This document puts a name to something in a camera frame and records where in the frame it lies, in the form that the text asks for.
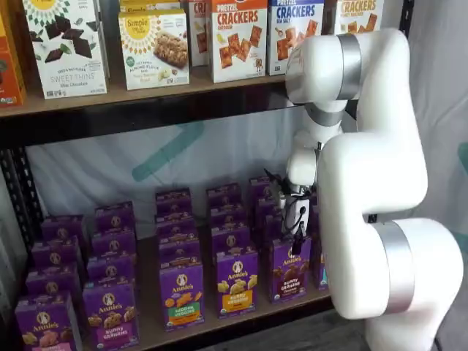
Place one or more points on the blue sea salt crackers box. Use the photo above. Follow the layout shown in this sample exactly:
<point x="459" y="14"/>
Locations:
<point x="289" y="25"/>

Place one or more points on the purple Annie's box teal label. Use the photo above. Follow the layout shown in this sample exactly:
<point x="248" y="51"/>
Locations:
<point x="318" y="270"/>

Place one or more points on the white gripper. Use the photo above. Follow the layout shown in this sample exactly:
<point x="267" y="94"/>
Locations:
<point x="297" y="218"/>

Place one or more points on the yellow honey mustard crackers box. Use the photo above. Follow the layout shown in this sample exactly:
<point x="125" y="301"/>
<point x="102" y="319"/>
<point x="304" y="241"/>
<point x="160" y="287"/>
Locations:
<point x="358" y="14"/>

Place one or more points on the purple Annie's hidden veggies box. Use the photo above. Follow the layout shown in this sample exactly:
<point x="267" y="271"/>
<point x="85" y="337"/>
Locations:
<point x="181" y="296"/>

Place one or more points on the grey-white fabric curtain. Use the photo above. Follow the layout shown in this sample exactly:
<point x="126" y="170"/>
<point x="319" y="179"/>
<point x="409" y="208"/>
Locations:
<point x="438" y="73"/>

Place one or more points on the purple Annie's box magenta label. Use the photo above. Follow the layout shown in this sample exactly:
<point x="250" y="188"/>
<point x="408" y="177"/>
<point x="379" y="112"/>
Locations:
<point x="109" y="314"/>

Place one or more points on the brown wooden shelf board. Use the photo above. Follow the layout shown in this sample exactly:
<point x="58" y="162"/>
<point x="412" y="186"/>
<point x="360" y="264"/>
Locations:
<point x="146" y="96"/>
<point x="149" y="292"/>

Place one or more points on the purple Annie's box yellow label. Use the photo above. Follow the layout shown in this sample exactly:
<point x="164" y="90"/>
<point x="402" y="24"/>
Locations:
<point x="237" y="285"/>

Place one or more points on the orange snack box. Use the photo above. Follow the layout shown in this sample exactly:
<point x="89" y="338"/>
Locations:
<point x="11" y="66"/>

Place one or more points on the Sweet Thins mint chocolate box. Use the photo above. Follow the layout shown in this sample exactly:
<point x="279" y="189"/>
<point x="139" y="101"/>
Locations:
<point x="66" y="55"/>

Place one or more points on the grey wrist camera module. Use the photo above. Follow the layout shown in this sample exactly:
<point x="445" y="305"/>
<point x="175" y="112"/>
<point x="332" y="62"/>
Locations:
<point x="283" y="202"/>

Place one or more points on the purple Annie's chocolate grahams box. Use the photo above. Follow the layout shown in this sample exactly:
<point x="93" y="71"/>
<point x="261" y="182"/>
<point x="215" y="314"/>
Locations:
<point x="289" y="279"/>

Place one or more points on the purple Annie's snack box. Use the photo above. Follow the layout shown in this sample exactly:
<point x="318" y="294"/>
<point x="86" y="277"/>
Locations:
<point x="259" y="186"/>
<point x="228" y="215"/>
<point x="223" y="194"/>
<point x="109" y="270"/>
<point x="265" y="208"/>
<point x="173" y="202"/>
<point x="115" y="217"/>
<point x="175" y="227"/>
<point x="113" y="242"/>
<point x="230" y="239"/>
<point x="179" y="252"/>
<point x="272" y="228"/>
<point x="55" y="254"/>
<point x="51" y="283"/>
<point x="62" y="228"/>

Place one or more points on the purple Annie's box pink label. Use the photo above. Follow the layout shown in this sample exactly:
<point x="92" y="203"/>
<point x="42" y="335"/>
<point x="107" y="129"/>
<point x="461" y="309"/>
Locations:
<point x="47" y="321"/>

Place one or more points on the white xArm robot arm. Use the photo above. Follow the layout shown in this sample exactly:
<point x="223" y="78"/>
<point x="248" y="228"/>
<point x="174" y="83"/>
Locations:
<point x="384" y="146"/>

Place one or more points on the white backdrop sheet teal stripe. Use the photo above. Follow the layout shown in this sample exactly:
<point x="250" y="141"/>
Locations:
<point x="91" y="164"/>

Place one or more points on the Simple Mills almond bars box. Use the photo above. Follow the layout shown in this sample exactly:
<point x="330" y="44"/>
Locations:
<point x="150" y="5"/>
<point x="153" y="51"/>

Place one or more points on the orange cheddar pretzel crackers box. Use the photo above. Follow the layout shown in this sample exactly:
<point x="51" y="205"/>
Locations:
<point x="237" y="44"/>
<point x="199" y="33"/>

